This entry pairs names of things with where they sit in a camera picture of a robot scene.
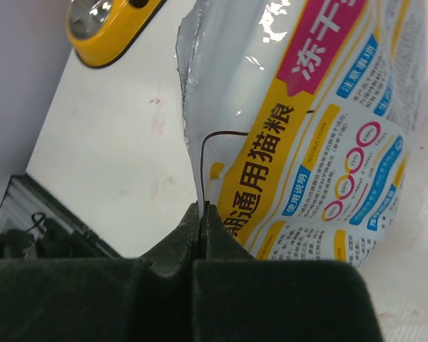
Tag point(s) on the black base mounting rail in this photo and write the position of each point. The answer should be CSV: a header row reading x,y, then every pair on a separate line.
x,y
49,238

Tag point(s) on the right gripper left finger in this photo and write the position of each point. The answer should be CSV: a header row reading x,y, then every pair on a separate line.
x,y
102,298

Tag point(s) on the yellow double pet bowl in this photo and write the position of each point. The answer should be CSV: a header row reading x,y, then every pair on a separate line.
x,y
102,31

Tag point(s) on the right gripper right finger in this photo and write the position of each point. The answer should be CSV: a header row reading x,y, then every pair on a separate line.
x,y
238,298

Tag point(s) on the pet food bag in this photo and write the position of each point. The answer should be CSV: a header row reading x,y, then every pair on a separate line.
x,y
298,119

